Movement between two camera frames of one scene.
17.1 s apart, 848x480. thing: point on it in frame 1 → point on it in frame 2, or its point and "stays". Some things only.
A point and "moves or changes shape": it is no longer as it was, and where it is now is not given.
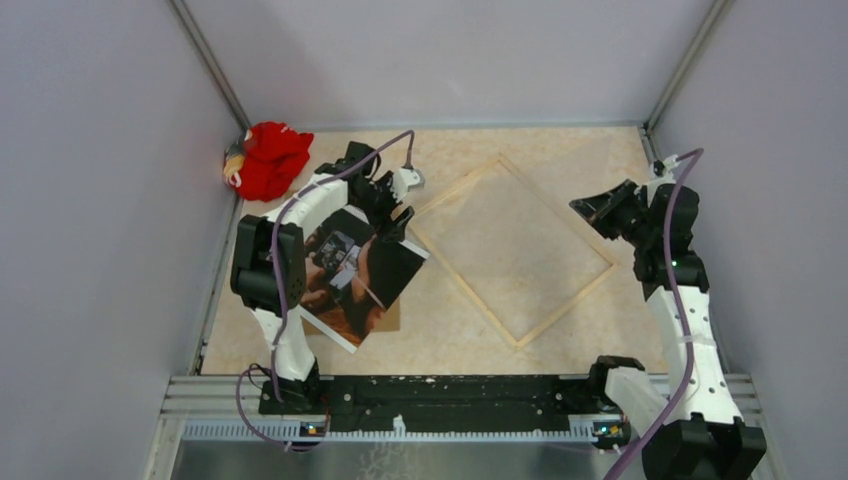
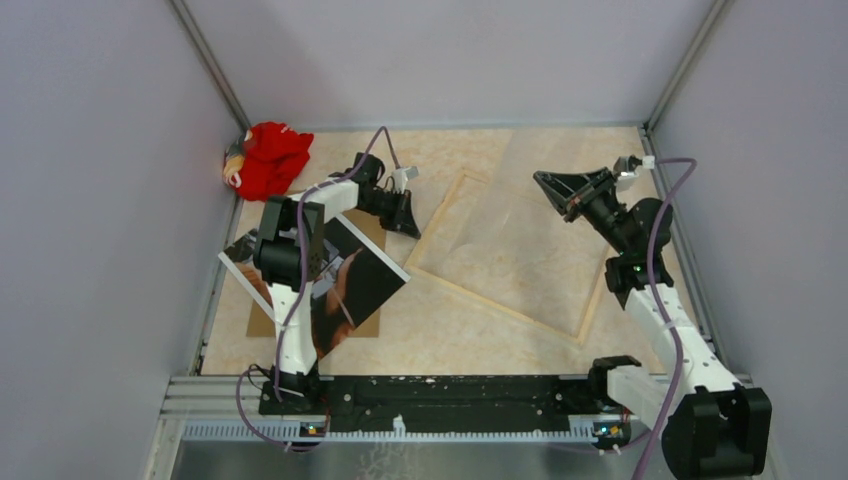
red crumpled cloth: (273, 156) stays
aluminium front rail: (232, 408) stays
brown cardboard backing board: (390, 321) → (260, 323)
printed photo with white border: (352, 274) moves or changes shape
